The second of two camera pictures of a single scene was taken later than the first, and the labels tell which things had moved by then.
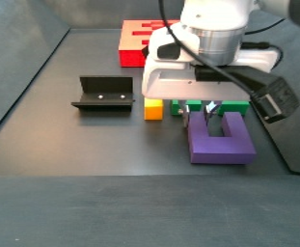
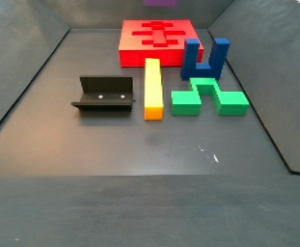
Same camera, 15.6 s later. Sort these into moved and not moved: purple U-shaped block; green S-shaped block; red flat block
Moved: purple U-shaped block
Not moved: green S-shaped block; red flat block
